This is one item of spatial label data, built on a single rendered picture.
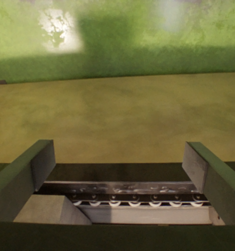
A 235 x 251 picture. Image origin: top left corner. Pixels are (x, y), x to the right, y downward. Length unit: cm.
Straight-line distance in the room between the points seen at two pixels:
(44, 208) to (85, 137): 27
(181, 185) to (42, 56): 103
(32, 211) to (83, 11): 92
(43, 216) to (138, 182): 27
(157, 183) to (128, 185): 8
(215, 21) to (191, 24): 12
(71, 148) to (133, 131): 23
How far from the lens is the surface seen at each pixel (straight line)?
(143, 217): 79
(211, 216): 72
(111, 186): 53
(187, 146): 16
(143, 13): 105
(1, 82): 144
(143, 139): 62
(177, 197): 58
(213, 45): 117
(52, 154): 17
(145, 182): 52
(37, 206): 55
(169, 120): 71
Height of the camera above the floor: 103
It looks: 49 degrees down
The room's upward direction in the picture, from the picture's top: 175 degrees counter-clockwise
